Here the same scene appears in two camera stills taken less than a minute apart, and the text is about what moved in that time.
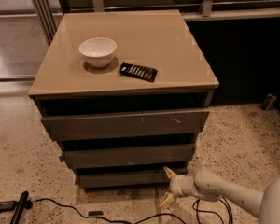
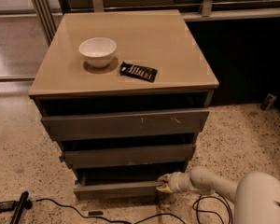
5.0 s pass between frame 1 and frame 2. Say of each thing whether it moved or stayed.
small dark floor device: stayed
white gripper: moved
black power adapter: stayed
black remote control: stayed
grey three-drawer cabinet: stayed
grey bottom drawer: moved
